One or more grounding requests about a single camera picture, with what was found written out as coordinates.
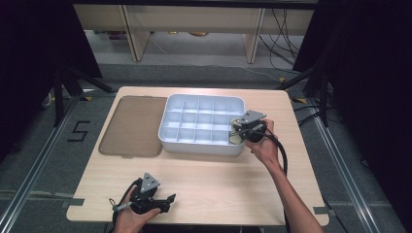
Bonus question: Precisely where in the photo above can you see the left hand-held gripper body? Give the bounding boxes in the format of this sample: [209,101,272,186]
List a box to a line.
[130,172,162,216]

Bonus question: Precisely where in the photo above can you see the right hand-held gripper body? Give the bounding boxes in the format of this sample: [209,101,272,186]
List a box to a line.
[231,110,269,144]

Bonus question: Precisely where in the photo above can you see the pale green sock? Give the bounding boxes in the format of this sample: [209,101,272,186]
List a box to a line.
[229,133,245,146]

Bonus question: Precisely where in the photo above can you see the white divided storage box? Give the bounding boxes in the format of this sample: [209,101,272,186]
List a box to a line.
[157,93,247,156]

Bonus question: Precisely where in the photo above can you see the person's right hand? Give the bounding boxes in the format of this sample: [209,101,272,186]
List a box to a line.
[244,118,282,170]

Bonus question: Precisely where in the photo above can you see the person's left hand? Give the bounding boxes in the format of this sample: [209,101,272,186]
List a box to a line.
[113,185,162,233]

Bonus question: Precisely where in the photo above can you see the translucent grey lid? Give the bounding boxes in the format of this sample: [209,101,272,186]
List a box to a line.
[98,95,169,159]

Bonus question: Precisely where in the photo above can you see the grey tape strip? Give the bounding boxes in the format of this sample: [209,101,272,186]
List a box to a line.
[60,197,86,209]
[312,206,337,217]

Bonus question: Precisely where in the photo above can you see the black metal stand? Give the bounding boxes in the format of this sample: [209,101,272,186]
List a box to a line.
[52,63,119,128]
[275,62,330,129]

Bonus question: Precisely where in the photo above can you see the black curtain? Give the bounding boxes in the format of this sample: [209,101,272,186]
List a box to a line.
[0,0,104,163]
[292,0,412,227]

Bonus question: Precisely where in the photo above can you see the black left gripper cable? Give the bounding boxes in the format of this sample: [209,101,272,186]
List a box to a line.
[108,181,141,233]

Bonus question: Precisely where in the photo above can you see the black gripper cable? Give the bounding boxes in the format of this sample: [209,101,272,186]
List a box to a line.
[108,181,141,233]
[256,130,290,178]

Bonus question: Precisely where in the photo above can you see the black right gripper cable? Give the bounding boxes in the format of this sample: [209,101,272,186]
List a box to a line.
[256,130,290,178]

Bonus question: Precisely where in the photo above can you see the white floor cable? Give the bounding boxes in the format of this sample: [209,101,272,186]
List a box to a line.
[207,62,284,83]

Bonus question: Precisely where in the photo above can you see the bundle of black cables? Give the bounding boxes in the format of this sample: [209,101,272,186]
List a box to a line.
[257,8,307,72]

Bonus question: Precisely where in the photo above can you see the metal floor rail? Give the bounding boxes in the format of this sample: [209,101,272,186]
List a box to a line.
[310,106,381,233]
[0,96,83,233]

